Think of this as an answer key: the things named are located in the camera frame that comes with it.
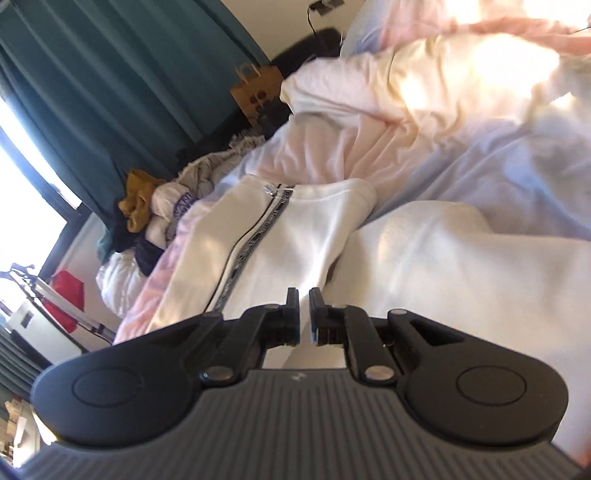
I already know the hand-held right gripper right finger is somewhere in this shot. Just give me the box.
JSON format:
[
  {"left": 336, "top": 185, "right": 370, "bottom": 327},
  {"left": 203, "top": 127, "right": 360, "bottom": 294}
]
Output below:
[{"left": 308, "top": 287, "right": 466, "bottom": 385}]

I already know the white padded jacket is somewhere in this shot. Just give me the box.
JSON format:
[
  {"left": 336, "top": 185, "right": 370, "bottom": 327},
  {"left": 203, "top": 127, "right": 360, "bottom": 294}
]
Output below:
[{"left": 95, "top": 252, "right": 147, "bottom": 319}]

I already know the white zip-up jacket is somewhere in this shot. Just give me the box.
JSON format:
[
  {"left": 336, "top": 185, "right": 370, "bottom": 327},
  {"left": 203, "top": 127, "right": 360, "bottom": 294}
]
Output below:
[{"left": 113, "top": 174, "right": 591, "bottom": 462}]

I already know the white garment with purple print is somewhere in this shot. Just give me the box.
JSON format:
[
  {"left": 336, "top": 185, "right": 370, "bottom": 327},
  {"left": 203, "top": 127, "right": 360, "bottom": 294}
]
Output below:
[{"left": 149, "top": 182, "right": 202, "bottom": 241}]

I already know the window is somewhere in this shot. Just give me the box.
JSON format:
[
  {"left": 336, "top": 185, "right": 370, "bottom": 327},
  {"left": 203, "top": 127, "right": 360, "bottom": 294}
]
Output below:
[{"left": 0, "top": 96, "right": 93, "bottom": 296}]

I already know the light blue pillow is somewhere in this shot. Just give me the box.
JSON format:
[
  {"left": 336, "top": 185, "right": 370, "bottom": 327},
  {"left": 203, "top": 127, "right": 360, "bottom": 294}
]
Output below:
[{"left": 340, "top": 16, "right": 399, "bottom": 59}]

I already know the mustard yellow garment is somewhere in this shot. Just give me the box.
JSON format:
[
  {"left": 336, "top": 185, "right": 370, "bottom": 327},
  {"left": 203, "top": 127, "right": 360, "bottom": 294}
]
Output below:
[{"left": 119, "top": 168, "right": 168, "bottom": 234}]

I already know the brown paper bag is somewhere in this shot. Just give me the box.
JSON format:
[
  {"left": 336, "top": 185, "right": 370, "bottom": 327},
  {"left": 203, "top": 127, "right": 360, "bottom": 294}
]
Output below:
[{"left": 229, "top": 62, "right": 284, "bottom": 126}]

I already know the teal curtain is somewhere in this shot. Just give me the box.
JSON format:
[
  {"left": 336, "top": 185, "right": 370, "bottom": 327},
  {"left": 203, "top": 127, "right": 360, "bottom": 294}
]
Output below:
[
  {"left": 0, "top": 0, "right": 271, "bottom": 234},
  {"left": 0, "top": 318, "right": 48, "bottom": 403}
]

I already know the red garment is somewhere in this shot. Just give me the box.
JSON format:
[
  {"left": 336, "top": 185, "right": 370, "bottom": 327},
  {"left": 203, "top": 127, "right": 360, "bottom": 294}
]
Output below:
[{"left": 48, "top": 270, "right": 89, "bottom": 334}]

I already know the black chair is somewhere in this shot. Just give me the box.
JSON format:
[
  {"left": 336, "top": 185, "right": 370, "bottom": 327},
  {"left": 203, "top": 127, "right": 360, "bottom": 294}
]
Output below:
[{"left": 249, "top": 27, "right": 343, "bottom": 139}]

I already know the pink and white bed cover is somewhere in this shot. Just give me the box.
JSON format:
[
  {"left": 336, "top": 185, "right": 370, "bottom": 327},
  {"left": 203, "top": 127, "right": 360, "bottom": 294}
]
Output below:
[{"left": 115, "top": 0, "right": 591, "bottom": 333}]

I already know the dark navy garment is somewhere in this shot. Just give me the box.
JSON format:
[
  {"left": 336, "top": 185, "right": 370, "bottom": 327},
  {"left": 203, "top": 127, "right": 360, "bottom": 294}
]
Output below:
[{"left": 96, "top": 216, "right": 168, "bottom": 278}]

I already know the clothes rack stand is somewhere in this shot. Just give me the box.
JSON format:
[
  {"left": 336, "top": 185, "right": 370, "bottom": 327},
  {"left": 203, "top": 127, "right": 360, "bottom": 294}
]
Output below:
[{"left": 0, "top": 262, "right": 114, "bottom": 347}]

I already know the wall socket with plug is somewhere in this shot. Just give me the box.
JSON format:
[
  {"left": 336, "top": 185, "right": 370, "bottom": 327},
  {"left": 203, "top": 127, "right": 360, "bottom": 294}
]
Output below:
[{"left": 307, "top": 0, "right": 345, "bottom": 16}]

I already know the grey garment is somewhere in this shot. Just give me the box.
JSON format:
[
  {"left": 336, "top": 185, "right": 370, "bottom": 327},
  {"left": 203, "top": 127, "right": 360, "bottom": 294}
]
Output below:
[{"left": 177, "top": 133, "right": 269, "bottom": 195}]

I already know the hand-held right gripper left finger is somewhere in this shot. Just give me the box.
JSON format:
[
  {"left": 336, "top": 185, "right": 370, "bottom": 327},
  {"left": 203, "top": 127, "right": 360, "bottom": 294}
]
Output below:
[{"left": 152, "top": 287, "right": 301, "bottom": 387}]

